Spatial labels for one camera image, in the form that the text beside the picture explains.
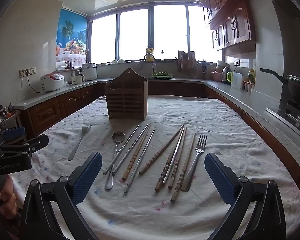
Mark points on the person's left hand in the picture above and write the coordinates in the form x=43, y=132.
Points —
x=6, y=197

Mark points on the white floral tablecloth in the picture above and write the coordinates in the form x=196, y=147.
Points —
x=215, y=120

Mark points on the black knife holder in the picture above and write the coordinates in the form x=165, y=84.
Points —
x=203, y=70

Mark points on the tropical fruit wall poster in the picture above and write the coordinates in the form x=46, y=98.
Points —
x=70, y=30

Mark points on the dish drying rack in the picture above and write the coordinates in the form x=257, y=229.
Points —
x=187, y=65

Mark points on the brown wooden wall cabinets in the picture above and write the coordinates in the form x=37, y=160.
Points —
x=240, y=25

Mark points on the large kitchen window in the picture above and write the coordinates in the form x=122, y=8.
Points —
x=135, y=35

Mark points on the white wall socket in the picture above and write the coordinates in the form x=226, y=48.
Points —
x=236, y=62

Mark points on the white seasoning jar set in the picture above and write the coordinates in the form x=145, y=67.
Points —
x=247, y=87

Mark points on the pink plastic bowl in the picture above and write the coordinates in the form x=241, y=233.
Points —
x=216, y=76

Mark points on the green vegetable basket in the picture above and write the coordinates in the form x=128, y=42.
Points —
x=162, y=74

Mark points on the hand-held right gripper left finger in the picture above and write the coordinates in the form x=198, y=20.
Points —
x=87, y=175

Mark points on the wall power socket strip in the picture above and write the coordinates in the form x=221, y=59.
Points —
x=27, y=72

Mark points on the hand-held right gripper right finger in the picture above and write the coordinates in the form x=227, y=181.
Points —
x=218, y=177

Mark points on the yellow oil bottle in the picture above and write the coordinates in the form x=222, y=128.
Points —
x=251, y=77

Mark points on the white storage container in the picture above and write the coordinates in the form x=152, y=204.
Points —
x=61, y=66

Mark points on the metal spoon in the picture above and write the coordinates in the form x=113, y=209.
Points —
x=118, y=138

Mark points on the white and red rice cooker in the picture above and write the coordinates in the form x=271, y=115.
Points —
x=52, y=83

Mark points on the large white rice cooker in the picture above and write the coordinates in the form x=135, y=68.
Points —
x=90, y=72

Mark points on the wooden utensil holder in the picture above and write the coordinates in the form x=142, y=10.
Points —
x=126, y=102

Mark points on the steel electric kettle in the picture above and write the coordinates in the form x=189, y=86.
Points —
x=225, y=75

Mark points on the gas stove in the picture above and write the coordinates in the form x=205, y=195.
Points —
x=295, y=115

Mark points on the black wok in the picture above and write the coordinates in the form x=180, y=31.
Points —
x=297, y=87

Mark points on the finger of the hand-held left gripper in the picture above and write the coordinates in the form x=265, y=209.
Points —
x=13, y=132
x=37, y=141

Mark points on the grey kitchen countertop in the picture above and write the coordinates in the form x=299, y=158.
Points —
x=252, y=105

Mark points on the small metal fork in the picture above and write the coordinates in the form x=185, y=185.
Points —
x=78, y=145

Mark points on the large metal fork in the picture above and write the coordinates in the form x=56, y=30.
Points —
x=194, y=164

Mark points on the brown wooden base cabinets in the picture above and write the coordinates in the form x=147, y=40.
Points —
x=42, y=115

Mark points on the yellow detergent bottle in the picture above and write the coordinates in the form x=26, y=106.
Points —
x=150, y=51

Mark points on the chrome kitchen faucet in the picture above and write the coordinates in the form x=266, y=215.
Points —
x=154, y=65

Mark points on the white lidded pot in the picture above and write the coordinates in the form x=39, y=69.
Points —
x=220, y=65

